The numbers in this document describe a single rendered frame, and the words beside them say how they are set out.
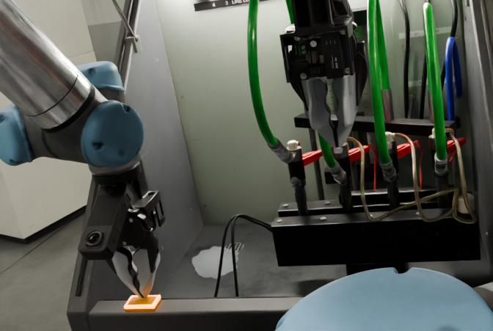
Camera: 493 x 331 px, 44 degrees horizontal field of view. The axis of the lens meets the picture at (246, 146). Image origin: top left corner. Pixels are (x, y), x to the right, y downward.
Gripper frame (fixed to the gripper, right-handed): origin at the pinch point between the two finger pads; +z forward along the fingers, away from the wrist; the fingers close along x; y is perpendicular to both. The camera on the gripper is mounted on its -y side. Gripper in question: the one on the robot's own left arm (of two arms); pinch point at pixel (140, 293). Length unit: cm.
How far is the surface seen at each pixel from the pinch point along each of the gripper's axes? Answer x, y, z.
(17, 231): 188, 205, 87
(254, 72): -22.1, 6.6, -30.6
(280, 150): -22.4, 12.8, -16.8
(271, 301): -20.2, 0.7, 2.3
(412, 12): -44, 52, -29
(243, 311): -16.7, -1.7, 2.4
